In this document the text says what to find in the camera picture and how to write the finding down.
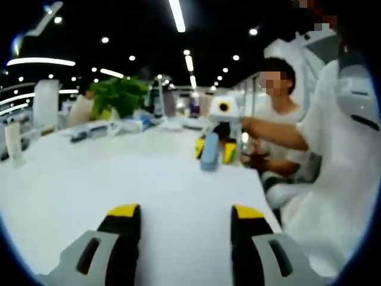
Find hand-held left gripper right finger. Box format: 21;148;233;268
230;204;330;286

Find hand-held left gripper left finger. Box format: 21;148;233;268
36;203;143;286

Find white paper sheet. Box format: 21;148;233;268
17;156;283;286

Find blue tissue box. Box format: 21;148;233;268
135;114;151;130

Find white game controller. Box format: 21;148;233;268
107;120;143;138

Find person in white shirt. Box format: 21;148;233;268
281;59;381;278

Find green potted plant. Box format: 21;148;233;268
89;76;149;120

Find grey desk organiser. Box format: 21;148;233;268
70;123;108;144

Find ceiling light strips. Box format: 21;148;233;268
0;0;199;117

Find black flat bag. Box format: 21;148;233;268
0;142;30;161

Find white chest-worn device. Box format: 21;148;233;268
293;29;381;133

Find tall cream cup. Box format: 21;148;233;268
5;122;23;168

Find ceiling spot lights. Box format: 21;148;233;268
17;16;260;90

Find ceiling air vent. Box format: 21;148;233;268
25;1;64;37

